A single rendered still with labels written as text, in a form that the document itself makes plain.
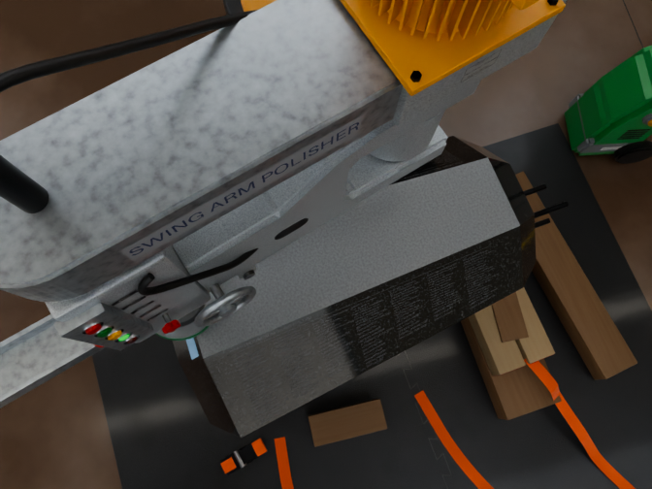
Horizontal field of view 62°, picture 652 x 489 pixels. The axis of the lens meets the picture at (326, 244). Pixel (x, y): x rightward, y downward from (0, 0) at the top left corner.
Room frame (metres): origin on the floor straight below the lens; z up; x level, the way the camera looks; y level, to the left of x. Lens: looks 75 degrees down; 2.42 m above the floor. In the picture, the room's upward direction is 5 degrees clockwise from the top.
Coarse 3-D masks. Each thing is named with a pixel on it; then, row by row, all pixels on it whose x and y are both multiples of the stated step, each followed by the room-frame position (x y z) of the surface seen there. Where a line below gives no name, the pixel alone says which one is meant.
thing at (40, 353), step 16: (48, 320) 0.11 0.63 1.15; (16, 336) 0.07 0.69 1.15; (32, 336) 0.08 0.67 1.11; (48, 336) 0.08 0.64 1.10; (0, 352) 0.03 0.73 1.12; (16, 352) 0.04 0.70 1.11; (32, 352) 0.04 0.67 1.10; (48, 352) 0.04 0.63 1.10; (64, 352) 0.05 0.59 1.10; (80, 352) 0.05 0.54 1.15; (0, 368) 0.00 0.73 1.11; (16, 368) 0.00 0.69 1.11; (32, 368) 0.01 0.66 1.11; (48, 368) 0.01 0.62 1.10; (64, 368) 0.01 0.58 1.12; (0, 384) -0.04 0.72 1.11; (16, 384) -0.03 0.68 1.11; (32, 384) -0.03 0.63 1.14; (0, 400) -0.07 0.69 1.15
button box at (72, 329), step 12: (84, 312) 0.10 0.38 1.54; (96, 312) 0.10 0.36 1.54; (108, 312) 0.10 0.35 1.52; (120, 312) 0.11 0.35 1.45; (60, 324) 0.07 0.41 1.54; (72, 324) 0.08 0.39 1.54; (84, 324) 0.08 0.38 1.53; (108, 324) 0.09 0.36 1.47; (120, 324) 0.09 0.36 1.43; (132, 324) 0.10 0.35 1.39; (144, 324) 0.11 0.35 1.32; (60, 336) 0.06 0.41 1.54; (72, 336) 0.06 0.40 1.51; (84, 336) 0.06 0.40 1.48; (132, 336) 0.08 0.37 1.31; (144, 336) 0.09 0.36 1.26; (120, 348) 0.06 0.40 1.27
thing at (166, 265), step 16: (160, 256) 0.19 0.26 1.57; (176, 256) 0.22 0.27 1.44; (128, 272) 0.16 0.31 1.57; (144, 272) 0.17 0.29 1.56; (160, 272) 0.18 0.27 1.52; (176, 272) 0.19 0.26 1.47; (96, 288) 0.13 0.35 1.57; (112, 288) 0.13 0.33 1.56; (128, 288) 0.14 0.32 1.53; (176, 288) 0.17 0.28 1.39; (192, 288) 0.18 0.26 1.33; (48, 304) 0.10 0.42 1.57; (64, 304) 0.10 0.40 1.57; (80, 304) 0.11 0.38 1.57; (96, 304) 0.11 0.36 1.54; (128, 304) 0.13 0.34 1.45; (144, 304) 0.14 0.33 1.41; (160, 304) 0.15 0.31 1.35; (176, 304) 0.16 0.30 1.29; (192, 304) 0.17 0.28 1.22; (64, 320) 0.08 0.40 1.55; (144, 320) 0.12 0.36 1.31; (160, 320) 0.13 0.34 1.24
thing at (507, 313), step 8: (512, 296) 0.44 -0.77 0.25; (496, 304) 0.41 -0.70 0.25; (504, 304) 0.41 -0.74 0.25; (512, 304) 0.41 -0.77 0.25; (496, 312) 0.37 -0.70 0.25; (504, 312) 0.37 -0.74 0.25; (512, 312) 0.38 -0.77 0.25; (520, 312) 0.38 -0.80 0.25; (496, 320) 0.34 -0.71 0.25; (504, 320) 0.34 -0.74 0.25; (512, 320) 0.35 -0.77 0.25; (520, 320) 0.35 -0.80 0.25; (504, 328) 0.31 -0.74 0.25; (512, 328) 0.31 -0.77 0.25; (520, 328) 0.32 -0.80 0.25; (504, 336) 0.28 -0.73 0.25; (512, 336) 0.28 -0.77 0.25; (520, 336) 0.29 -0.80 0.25; (528, 336) 0.29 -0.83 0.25
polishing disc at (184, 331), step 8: (208, 304) 0.22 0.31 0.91; (192, 312) 0.19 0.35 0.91; (184, 320) 0.17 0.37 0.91; (192, 320) 0.17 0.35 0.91; (184, 328) 0.14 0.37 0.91; (192, 328) 0.15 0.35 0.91; (200, 328) 0.15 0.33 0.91; (168, 336) 0.12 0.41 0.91; (176, 336) 0.12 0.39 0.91; (184, 336) 0.12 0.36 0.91
